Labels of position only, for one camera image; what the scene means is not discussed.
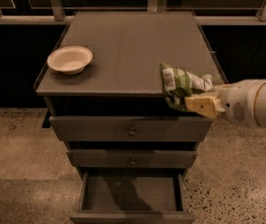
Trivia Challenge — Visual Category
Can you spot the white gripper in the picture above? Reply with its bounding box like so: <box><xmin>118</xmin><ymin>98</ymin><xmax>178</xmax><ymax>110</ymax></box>
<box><xmin>185</xmin><ymin>79</ymin><xmax>266</xmax><ymax>128</ymax></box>

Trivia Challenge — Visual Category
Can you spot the green jalapeno chip bag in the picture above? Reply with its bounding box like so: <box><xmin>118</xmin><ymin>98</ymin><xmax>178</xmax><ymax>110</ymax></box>
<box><xmin>160</xmin><ymin>63</ymin><xmax>216</xmax><ymax>112</ymax></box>

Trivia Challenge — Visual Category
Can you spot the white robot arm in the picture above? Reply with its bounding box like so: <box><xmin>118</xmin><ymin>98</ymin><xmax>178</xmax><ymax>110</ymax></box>
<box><xmin>185</xmin><ymin>79</ymin><xmax>266</xmax><ymax>128</ymax></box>

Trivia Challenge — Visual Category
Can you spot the grey drawer cabinet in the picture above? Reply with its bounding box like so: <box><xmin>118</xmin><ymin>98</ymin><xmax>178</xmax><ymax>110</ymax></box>
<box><xmin>34</xmin><ymin>10</ymin><xmax>232</xmax><ymax>224</ymax></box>

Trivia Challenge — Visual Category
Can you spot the top grey drawer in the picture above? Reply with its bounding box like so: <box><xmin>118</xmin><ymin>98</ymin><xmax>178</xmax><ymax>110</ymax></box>
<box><xmin>49</xmin><ymin>116</ymin><xmax>212</xmax><ymax>142</ymax></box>

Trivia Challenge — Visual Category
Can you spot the bottom grey open drawer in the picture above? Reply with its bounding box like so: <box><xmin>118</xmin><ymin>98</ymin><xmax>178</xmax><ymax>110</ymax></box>
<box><xmin>70</xmin><ymin>168</ymin><xmax>195</xmax><ymax>224</ymax></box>

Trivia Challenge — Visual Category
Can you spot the middle grey drawer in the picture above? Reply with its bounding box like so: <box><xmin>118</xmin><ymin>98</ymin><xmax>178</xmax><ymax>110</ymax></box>
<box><xmin>67</xmin><ymin>149</ymin><xmax>197</xmax><ymax>169</ymax></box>

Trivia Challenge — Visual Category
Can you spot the white paper bowl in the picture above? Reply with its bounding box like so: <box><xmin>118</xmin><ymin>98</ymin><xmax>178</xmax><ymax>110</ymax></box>
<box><xmin>47</xmin><ymin>46</ymin><xmax>93</xmax><ymax>75</ymax></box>

